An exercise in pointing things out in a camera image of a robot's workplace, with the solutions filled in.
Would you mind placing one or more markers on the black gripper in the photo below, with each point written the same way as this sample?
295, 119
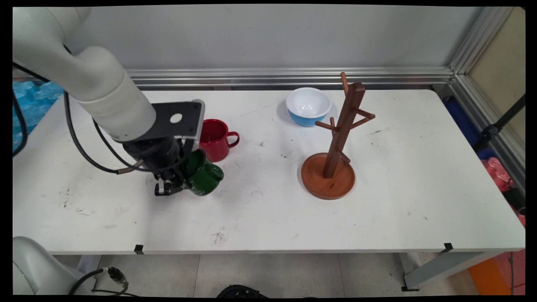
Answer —
155, 153

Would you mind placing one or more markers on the green enamel mug white print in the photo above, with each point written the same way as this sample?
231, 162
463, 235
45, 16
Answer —
207, 178

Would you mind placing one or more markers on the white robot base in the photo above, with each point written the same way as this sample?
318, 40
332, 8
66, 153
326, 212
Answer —
33, 268

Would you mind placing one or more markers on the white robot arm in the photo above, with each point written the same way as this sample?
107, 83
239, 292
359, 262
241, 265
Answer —
84, 75

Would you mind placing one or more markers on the red enamel mug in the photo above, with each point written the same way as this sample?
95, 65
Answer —
216, 138

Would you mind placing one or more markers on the black tape marker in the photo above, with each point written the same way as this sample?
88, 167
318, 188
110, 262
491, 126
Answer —
139, 249
448, 247

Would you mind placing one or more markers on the grey table leg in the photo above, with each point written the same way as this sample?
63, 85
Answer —
440, 266
88, 263

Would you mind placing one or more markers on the black round object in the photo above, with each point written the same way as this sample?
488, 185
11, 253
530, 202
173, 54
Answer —
241, 291

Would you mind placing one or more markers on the blue bowl white inside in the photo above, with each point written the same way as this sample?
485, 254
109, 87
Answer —
308, 102

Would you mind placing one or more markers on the wooden mug tree stand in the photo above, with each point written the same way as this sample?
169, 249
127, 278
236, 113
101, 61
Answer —
327, 180

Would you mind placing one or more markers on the light blue foam mat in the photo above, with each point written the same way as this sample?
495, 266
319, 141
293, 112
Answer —
35, 109

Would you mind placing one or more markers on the dark blue foam mat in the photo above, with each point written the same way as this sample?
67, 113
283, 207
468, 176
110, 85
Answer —
461, 121

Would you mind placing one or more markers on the black tripod pole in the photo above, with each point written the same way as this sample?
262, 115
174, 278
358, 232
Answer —
491, 130

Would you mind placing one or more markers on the orange floor mat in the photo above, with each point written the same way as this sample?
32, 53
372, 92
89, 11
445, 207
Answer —
488, 279

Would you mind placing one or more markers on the red floor mat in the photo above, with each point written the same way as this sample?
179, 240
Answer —
518, 272

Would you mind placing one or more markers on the long aluminium frame rail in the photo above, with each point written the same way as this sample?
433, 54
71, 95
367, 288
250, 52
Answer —
293, 77

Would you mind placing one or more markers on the short aluminium frame rail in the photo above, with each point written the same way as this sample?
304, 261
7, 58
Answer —
491, 126

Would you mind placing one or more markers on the aluminium frame upright post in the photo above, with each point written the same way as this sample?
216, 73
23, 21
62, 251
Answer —
467, 37

